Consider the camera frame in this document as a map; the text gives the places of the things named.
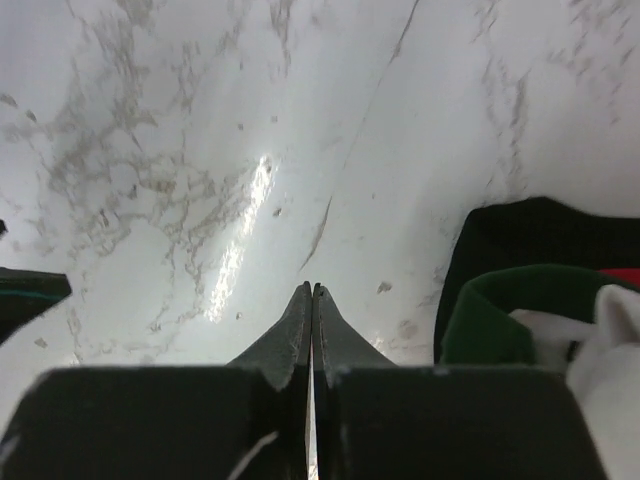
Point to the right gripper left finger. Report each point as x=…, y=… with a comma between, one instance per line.
x=246, y=419

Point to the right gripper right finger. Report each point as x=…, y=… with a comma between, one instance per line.
x=378, y=420

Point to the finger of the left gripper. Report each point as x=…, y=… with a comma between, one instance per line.
x=26, y=295

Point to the dark green t shirt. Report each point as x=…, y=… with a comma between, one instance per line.
x=482, y=329

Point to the black t shirt pile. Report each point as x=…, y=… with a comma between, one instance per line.
x=537, y=230

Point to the magenta t shirt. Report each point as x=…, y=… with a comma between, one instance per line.
x=628, y=275

